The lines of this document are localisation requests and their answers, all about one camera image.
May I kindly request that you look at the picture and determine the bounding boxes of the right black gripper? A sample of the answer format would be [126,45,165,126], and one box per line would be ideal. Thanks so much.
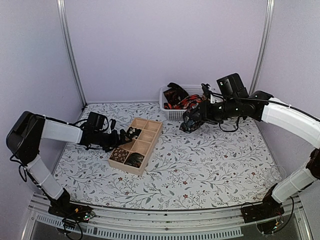
[190,97,241,125]

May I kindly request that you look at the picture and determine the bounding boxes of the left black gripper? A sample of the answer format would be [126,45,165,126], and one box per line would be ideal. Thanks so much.
[94,128,133,153]

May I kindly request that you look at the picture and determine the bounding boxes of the dark floral tie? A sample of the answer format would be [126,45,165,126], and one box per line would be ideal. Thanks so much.
[179,106,204,134]

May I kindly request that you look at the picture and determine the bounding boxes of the wooden compartment box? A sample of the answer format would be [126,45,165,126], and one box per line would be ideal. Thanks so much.
[108,117,163,176]

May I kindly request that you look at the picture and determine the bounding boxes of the white plastic basket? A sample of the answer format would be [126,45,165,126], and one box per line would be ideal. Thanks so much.
[159,85,203,121]

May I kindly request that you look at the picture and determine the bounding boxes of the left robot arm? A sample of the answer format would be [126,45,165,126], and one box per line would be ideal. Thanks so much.
[6,111,134,217]

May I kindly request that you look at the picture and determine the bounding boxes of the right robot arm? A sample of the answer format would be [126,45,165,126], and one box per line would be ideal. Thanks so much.
[180,73,320,218]

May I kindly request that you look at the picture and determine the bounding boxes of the rolled tie with white dots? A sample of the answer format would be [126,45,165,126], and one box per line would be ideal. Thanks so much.
[126,126,142,139]

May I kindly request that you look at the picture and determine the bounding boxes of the red black tie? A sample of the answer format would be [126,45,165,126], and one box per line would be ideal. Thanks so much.
[163,94,203,110]

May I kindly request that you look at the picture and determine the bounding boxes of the rolled brown patterned tie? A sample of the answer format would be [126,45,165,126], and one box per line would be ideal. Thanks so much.
[109,147,130,163]

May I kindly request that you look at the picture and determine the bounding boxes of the rolled dark tie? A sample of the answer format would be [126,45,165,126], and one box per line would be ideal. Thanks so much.
[124,152,145,168]

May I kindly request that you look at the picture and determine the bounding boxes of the dark patterned tie in basket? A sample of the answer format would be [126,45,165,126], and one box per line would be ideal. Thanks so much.
[163,82,189,105]

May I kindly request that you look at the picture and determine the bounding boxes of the floral tablecloth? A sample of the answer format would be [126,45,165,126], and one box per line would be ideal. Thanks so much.
[54,102,274,210]

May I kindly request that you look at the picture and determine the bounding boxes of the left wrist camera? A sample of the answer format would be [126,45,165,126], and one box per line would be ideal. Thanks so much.
[108,119,116,133]

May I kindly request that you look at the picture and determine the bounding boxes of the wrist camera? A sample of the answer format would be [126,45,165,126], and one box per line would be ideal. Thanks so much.
[108,119,116,133]
[201,83,218,104]

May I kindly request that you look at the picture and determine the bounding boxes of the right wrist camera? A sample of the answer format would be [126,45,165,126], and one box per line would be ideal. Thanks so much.
[201,83,218,104]

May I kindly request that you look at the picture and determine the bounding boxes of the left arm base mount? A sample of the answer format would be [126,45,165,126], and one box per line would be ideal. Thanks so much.
[46,189,96,223]

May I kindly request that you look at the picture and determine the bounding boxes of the front aluminium rail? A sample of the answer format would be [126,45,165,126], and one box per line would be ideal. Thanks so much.
[21,194,313,240]

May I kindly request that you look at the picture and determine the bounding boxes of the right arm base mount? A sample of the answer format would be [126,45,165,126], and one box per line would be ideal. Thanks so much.
[240,193,285,223]

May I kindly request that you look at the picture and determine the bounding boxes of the right aluminium frame post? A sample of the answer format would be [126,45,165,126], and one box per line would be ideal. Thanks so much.
[249,0,275,93]

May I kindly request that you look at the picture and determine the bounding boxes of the aluminium frame post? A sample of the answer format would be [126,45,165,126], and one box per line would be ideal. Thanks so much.
[56,0,87,108]
[249,0,275,93]

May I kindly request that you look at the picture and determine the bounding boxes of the left aluminium frame post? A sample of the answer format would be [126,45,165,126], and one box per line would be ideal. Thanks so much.
[56,0,87,108]

